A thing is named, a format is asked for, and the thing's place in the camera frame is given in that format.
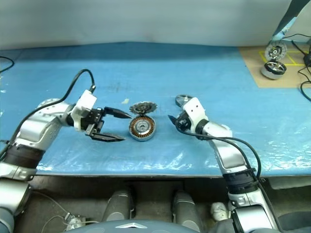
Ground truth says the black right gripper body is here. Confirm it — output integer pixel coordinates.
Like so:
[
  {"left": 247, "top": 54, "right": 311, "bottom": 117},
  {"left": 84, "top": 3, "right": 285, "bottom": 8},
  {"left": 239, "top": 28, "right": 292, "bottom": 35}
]
[{"left": 173, "top": 111, "right": 195, "bottom": 133}]

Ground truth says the black cable at table edge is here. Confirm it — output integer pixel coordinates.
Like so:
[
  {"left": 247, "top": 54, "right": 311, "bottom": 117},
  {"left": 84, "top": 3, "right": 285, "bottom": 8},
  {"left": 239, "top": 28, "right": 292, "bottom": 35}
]
[{"left": 0, "top": 56, "right": 15, "bottom": 73}]

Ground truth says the small metal part with wire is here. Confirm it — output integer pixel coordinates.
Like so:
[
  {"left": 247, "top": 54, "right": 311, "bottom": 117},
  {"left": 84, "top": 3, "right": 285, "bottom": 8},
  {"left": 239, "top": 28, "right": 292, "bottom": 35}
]
[{"left": 63, "top": 212, "right": 86, "bottom": 231}]

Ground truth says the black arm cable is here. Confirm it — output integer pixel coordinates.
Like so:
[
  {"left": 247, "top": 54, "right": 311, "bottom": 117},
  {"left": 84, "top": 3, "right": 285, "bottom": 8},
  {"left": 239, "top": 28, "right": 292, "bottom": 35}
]
[
  {"left": 194, "top": 132, "right": 284, "bottom": 233},
  {"left": 0, "top": 69, "right": 96, "bottom": 158}
]

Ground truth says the spare silver motor housing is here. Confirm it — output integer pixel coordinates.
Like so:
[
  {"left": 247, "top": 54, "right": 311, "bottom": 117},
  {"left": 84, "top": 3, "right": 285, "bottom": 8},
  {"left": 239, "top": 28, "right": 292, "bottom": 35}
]
[{"left": 260, "top": 61, "right": 288, "bottom": 81}]

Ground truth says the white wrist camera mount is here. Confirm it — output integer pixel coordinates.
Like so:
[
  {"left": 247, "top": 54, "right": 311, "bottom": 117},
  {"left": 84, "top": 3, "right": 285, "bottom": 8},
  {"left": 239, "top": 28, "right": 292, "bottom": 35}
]
[
  {"left": 71, "top": 89, "right": 98, "bottom": 132},
  {"left": 182, "top": 97, "right": 209, "bottom": 134}
]

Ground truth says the round hinged motor lid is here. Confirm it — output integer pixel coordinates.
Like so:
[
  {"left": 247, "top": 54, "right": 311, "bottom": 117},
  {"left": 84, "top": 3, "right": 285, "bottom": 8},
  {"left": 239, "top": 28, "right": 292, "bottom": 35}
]
[{"left": 129, "top": 101, "right": 158, "bottom": 115}]

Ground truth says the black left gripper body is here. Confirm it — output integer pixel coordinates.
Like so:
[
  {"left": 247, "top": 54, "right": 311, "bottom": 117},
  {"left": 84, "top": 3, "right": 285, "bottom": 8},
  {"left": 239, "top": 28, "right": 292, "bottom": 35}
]
[{"left": 82, "top": 107, "right": 106, "bottom": 138}]

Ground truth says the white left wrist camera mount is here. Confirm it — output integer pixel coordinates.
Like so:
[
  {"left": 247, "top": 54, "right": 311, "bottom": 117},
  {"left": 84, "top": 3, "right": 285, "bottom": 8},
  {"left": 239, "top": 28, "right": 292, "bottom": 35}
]
[{"left": 71, "top": 89, "right": 98, "bottom": 132}]

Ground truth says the blue plastic table cover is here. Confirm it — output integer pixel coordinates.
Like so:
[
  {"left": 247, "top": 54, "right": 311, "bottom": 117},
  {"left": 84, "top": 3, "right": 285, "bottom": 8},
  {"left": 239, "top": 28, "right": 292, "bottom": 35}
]
[{"left": 0, "top": 42, "right": 311, "bottom": 177}]

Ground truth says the grey robot torso with emblem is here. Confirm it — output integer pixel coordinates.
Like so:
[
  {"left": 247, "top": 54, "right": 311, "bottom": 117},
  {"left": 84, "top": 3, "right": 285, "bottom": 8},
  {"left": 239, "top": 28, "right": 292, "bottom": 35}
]
[{"left": 62, "top": 219, "right": 212, "bottom": 233}]

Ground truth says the brown cardboard sheet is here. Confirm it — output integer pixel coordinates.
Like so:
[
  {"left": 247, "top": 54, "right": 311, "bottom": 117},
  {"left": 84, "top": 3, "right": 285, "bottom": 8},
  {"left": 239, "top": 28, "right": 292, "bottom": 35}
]
[{"left": 239, "top": 44, "right": 311, "bottom": 88}]

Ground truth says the thin black looped cable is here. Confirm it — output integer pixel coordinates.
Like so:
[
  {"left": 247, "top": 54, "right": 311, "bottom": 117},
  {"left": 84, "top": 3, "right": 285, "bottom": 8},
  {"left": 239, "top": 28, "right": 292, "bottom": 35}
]
[{"left": 284, "top": 33, "right": 311, "bottom": 101}]

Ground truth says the silver spoked rotor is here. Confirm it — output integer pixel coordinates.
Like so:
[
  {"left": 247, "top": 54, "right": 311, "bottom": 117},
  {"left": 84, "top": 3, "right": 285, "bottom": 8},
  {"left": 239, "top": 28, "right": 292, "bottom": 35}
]
[{"left": 174, "top": 94, "right": 195, "bottom": 108}]

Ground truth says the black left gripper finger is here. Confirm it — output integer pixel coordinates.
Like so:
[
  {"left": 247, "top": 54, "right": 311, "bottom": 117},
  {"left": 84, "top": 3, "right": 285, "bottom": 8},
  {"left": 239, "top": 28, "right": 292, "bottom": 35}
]
[
  {"left": 91, "top": 132, "right": 127, "bottom": 143},
  {"left": 104, "top": 106, "right": 133, "bottom": 119}
]

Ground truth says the motor housing with copper windings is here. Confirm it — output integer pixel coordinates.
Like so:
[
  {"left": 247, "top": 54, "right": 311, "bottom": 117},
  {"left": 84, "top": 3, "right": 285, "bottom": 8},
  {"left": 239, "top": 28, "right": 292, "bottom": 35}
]
[{"left": 128, "top": 116, "right": 156, "bottom": 141}]

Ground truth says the white crumpled object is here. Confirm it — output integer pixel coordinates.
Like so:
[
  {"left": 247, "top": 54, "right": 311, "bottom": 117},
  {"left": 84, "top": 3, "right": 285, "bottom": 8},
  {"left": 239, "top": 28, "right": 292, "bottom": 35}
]
[{"left": 210, "top": 202, "right": 230, "bottom": 222}]

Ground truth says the blue taped leaning stand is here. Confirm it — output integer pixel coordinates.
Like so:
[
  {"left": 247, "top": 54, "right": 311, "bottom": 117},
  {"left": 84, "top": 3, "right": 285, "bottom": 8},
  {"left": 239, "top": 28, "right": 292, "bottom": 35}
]
[{"left": 270, "top": 0, "right": 304, "bottom": 46}]

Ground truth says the spare round motor lid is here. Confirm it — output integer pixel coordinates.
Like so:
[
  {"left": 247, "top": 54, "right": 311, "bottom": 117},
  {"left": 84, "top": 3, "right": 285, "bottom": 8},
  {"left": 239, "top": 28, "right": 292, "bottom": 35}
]
[{"left": 265, "top": 43, "right": 289, "bottom": 60}]

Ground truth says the black power adapter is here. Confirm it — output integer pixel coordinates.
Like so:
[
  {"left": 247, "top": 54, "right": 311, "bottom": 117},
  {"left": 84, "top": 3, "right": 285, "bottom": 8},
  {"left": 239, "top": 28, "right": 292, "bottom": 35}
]
[{"left": 303, "top": 45, "right": 311, "bottom": 67}]

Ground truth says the grey rounded robot leg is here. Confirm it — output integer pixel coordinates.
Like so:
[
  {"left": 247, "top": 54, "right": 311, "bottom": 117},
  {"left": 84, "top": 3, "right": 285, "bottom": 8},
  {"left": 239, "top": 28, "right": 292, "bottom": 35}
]
[
  {"left": 101, "top": 189, "right": 136, "bottom": 222},
  {"left": 172, "top": 190, "right": 203, "bottom": 232}
]

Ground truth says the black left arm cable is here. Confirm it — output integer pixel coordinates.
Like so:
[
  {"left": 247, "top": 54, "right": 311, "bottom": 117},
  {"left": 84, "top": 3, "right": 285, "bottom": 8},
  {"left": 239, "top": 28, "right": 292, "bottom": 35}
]
[{"left": 0, "top": 69, "right": 96, "bottom": 158}]

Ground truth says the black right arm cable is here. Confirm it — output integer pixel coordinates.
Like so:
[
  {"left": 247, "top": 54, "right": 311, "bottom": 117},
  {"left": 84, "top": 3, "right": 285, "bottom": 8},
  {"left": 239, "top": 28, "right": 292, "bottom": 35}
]
[{"left": 194, "top": 132, "right": 284, "bottom": 233}]

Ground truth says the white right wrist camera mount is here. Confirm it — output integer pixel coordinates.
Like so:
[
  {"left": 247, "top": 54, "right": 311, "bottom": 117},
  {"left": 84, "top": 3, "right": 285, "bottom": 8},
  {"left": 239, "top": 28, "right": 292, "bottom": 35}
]
[{"left": 182, "top": 97, "right": 209, "bottom": 134}]

